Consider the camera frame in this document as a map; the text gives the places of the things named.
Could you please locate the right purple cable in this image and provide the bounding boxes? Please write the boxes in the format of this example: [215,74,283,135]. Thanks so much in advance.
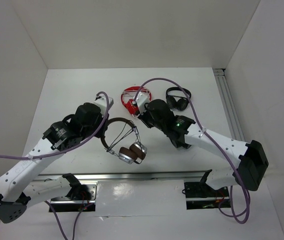
[134,78,251,223]

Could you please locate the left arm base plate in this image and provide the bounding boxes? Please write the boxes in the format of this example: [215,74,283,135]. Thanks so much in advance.
[49,181,98,213]

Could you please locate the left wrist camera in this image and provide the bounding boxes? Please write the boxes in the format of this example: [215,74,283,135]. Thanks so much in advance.
[93,92,114,116]

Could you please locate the aluminium rail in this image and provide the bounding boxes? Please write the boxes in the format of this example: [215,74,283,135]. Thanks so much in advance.
[36,170,212,183]
[213,68,245,141]

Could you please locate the brown silver headphones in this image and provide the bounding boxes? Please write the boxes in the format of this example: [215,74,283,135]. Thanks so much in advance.
[100,117,147,165]

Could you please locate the red headphones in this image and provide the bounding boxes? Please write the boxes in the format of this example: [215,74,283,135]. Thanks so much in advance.
[120,86,140,117]

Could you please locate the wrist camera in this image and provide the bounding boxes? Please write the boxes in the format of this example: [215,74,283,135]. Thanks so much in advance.
[93,92,114,116]
[133,91,150,117]

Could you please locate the right aluminium rail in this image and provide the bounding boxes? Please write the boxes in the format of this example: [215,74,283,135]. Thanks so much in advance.
[213,68,245,141]

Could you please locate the front aluminium rail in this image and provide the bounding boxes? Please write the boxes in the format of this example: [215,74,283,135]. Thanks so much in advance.
[36,170,212,183]

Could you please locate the far black headphones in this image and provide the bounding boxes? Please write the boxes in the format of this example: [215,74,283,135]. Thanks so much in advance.
[166,87,192,111]

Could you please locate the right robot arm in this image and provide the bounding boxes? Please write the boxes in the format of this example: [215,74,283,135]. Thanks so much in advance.
[136,99,269,196]

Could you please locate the white front cover panel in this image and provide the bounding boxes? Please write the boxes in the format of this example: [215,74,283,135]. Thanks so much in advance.
[94,180,186,217]

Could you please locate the white cable of red headphones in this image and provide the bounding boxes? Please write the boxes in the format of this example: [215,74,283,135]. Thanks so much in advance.
[121,87,150,119]

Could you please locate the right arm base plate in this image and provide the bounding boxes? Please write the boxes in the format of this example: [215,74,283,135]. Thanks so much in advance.
[182,182,229,202]

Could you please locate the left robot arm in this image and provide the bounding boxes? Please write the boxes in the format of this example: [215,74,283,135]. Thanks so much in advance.
[0,100,111,224]

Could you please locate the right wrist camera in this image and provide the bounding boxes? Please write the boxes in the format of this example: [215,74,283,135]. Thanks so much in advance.
[133,91,150,117]

